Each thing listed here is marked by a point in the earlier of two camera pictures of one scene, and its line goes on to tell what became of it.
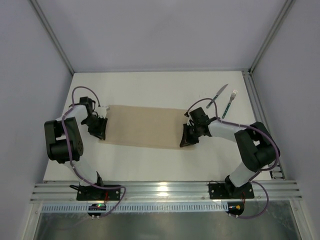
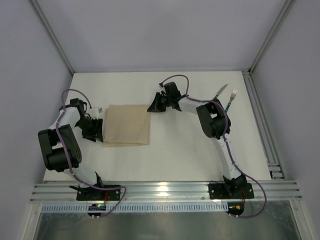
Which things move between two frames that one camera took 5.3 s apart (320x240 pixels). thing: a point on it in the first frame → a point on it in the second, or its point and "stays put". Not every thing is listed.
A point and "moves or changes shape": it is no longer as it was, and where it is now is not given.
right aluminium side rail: [258, 109] stays put
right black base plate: [227, 191] stays put
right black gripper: [191, 129] → [162, 99]
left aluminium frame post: [44, 21] stays put
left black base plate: [87, 193] stays put
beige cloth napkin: [146, 126] moves or changes shape
